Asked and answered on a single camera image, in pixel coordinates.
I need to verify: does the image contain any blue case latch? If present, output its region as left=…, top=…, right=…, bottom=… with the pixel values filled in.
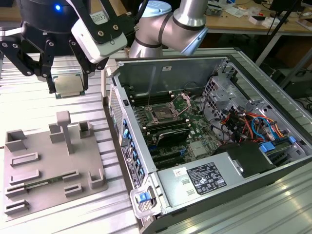
left=135, top=192, right=150, bottom=204

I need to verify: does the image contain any black camera cable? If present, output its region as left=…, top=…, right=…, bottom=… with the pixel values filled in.
left=125, top=0, right=149, bottom=32

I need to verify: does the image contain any silver power supply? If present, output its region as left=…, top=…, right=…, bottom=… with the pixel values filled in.
left=156, top=152, right=244, bottom=208

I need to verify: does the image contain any open PC case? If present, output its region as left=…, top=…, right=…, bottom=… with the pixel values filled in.
left=101, top=55, right=312, bottom=234

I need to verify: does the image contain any blue disk carrier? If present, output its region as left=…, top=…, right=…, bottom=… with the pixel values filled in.
left=259, top=136, right=303, bottom=166

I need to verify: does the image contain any silver chipset heatsink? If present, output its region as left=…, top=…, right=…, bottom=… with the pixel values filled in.
left=189, top=140, right=207, bottom=159

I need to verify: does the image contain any metal locking lever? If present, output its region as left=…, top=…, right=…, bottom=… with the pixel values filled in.
left=147, top=65, right=156, bottom=108

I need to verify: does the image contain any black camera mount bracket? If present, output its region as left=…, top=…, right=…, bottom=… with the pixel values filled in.
left=78, top=0, right=120, bottom=44

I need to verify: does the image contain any green RAM stick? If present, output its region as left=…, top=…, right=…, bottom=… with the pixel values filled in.
left=23, top=175, right=64, bottom=190

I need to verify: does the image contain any metal socket cover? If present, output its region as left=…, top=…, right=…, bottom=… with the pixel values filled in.
left=170, top=93, right=194, bottom=115

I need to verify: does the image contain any green motherboard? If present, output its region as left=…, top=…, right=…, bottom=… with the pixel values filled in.
left=130, top=90, right=227, bottom=171

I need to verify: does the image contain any CPU socket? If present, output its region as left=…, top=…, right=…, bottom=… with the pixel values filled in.
left=151, top=105, right=177, bottom=122

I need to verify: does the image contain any blue wire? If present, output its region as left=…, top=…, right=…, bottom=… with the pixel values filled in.
left=250, top=116, right=278, bottom=142

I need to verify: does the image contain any small white box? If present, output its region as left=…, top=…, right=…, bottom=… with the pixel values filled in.
left=248, top=15, right=268, bottom=26

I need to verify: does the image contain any black plastic shroud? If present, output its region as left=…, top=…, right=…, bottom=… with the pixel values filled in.
left=211, top=142, right=277, bottom=180

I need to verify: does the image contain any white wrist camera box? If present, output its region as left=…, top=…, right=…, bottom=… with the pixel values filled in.
left=71, top=9, right=129, bottom=64

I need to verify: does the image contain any orange wire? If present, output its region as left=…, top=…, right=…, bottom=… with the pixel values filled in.
left=240, top=111, right=286, bottom=137

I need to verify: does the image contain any wooden desk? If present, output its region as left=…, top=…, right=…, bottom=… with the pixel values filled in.
left=202, top=0, right=312, bottom=66

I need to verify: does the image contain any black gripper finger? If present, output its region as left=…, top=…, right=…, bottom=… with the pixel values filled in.
left=0, top=36, right=56, bottom=95
left=68, top=38, right=110, bottom=91

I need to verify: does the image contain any black graphics card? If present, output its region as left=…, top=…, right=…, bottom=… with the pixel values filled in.
left=156, top=127, right=191, bottom=147

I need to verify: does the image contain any black tripod leg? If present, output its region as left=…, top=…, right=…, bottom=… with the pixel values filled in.
left=265, top=0, right=293, bottom=36

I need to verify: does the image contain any silver green CPU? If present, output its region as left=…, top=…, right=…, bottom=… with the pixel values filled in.
left=53, top=74, right=86, bottom=99

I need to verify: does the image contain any black expansion slot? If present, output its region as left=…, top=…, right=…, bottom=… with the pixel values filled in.
left=151, top=150, right=182, bottom=163
left=155, top=157, right=187, bottom=169

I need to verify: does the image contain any grey plastic parts rack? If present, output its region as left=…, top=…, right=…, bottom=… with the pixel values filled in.
left=3, top=111, right=109, bottom=218

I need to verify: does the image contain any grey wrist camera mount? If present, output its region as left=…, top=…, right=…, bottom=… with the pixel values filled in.
left=0, top=27, right=23, bottom=38

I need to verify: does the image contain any metal drive cage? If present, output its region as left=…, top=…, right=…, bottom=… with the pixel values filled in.
left=202, top=70, right=244, bottom=117

